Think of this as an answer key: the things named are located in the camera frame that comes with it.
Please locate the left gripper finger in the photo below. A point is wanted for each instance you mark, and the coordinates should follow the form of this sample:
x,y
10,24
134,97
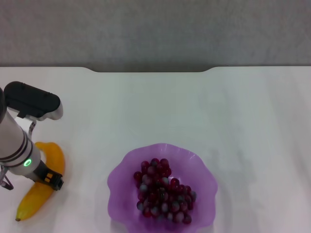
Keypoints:
x,y
57,182

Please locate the red purple grape bunch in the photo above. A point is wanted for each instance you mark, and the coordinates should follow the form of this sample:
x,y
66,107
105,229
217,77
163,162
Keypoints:
x,y
160,191

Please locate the yellow plastic banana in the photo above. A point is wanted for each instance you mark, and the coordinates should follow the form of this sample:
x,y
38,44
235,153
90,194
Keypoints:
x,y
36,199

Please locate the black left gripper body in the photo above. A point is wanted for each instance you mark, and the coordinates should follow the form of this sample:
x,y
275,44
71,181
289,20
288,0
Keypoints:
x,y
41,173

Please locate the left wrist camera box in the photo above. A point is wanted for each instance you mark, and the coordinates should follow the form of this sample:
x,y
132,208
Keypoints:
x,y
31,99

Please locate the purple wavy plastic plate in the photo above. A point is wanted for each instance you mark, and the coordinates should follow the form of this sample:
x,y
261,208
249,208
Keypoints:
x,y
121,184

